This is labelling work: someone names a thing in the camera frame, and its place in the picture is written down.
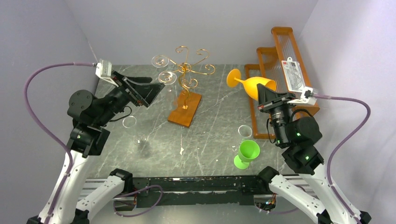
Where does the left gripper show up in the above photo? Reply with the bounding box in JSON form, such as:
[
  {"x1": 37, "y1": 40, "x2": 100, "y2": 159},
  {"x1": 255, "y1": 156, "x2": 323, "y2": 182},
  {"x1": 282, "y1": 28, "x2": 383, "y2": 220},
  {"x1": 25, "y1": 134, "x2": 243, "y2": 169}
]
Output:
[{"x1": 97, "y1": 70, "x2": 166, "y2": 126}]

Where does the orange plastic goblet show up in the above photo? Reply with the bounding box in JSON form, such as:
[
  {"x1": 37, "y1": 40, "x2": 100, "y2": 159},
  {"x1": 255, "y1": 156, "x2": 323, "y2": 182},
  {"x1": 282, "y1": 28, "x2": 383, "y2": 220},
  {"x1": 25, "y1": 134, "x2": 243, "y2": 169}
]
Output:
[{"x1": 226, "y1": 69, "x2": 276, "y2": 101}]

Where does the clear wine glass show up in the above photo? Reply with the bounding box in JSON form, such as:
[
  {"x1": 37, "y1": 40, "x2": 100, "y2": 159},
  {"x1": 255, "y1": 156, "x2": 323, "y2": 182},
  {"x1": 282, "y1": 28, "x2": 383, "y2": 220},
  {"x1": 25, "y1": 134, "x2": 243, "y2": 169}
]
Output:
[
  {"x1": 158, "y1": 70, "x2": 177, "y2": 92},
  {"x1": 151, "y1": 55, "x2": 175, "y2": 68},
  {"x1": 122, "y1": 115, "x2": 147, "y2": 146}
]

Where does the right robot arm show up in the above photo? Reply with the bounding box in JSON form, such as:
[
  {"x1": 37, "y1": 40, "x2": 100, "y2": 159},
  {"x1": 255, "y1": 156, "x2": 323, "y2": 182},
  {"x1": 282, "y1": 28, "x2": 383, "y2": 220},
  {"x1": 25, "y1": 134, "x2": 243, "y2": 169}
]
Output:
[{"x1": 256, "y1": 84, "x2": 371, "y2": 224}]

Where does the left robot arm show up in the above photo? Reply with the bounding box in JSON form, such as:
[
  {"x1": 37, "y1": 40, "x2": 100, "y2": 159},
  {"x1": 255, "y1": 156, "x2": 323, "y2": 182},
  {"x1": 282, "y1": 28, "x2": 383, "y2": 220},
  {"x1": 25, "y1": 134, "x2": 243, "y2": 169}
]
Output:
[{"x1": 28, "y1": 71, "x2": 165, "y2": 224}]

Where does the white packaged item on shelf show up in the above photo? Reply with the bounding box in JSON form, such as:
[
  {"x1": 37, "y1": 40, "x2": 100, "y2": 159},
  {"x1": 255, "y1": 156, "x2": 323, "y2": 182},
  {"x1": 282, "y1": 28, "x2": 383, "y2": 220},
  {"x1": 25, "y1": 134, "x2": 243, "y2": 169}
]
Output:
[{"x1": 281, "y1": 57, "x2": 306, "y2": 93}]

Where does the green plastic goblet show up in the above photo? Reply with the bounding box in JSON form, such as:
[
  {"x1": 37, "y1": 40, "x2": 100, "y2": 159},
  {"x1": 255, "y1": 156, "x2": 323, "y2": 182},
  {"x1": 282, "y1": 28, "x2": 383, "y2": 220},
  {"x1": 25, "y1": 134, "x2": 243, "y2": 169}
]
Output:
[{"x1": 233, "y1": 140, "x2": 261, "y2": 170}]

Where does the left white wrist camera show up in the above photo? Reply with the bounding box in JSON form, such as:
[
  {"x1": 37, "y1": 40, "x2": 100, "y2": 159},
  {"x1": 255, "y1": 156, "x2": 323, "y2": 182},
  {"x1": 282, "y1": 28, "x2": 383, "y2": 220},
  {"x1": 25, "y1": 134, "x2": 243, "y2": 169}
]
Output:
[{"x1": 95, "y1": 59, "x2": 113, "y2": 83}]

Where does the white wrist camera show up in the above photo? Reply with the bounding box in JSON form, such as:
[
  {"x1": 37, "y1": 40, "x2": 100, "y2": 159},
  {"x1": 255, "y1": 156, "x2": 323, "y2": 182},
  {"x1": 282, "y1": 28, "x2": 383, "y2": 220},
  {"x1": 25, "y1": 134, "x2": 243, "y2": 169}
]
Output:
[
  {"x1": 95, "y1": 59, "x2": 113, "y2": 83},
  {"x1": 288, "y1": 86, "x2": 318, "y2": 105}
]

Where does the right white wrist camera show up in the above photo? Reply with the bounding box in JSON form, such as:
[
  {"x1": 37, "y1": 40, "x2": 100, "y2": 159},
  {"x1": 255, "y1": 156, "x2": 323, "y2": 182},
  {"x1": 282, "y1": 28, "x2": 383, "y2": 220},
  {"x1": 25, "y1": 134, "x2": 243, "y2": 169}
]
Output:
[{"x1": 288, "y1": 86, "x2": 318, "y2": 105}]

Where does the gold wire wine glass rack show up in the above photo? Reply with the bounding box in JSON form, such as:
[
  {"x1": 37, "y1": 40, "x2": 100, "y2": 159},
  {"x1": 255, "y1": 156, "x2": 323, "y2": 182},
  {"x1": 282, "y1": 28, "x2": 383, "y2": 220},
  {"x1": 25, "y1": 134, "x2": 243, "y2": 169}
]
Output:
[{"x1": 169, "y1": 46, "x2": 216, "y2": 92}]

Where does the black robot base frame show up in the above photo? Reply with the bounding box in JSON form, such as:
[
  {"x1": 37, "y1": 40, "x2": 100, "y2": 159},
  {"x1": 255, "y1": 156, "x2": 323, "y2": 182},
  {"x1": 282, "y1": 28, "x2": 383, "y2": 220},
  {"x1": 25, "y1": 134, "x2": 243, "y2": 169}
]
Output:
[{"x1": 121, "y1": 167, "x2": 279, "y2": 208}]

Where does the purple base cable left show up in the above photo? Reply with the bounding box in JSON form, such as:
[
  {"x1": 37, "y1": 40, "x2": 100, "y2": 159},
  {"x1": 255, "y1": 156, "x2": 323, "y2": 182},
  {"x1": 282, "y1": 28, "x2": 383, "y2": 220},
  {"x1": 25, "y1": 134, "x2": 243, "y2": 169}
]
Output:
[{"x1": 113, "y1": 184, "x2": 164, "y2": 218}]

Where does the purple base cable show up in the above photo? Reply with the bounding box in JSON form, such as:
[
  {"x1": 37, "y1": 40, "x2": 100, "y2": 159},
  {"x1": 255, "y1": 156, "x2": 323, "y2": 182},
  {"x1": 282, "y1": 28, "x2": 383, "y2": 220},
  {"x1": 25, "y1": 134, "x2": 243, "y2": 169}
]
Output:
[
  {"x1": 113, "y1": 184, "x2": 164, "y2": 218},
  {"x1": 256, "y1": 191, "x2": 301, "y2": 215}
]

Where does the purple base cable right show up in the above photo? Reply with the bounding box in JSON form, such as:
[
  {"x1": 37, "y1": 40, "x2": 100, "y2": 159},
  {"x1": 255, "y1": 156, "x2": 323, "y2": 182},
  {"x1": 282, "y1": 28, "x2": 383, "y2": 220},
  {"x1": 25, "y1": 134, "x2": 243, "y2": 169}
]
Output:
[{"x1": 256, "y1": 191, "x2": 301, "y2": 215}]

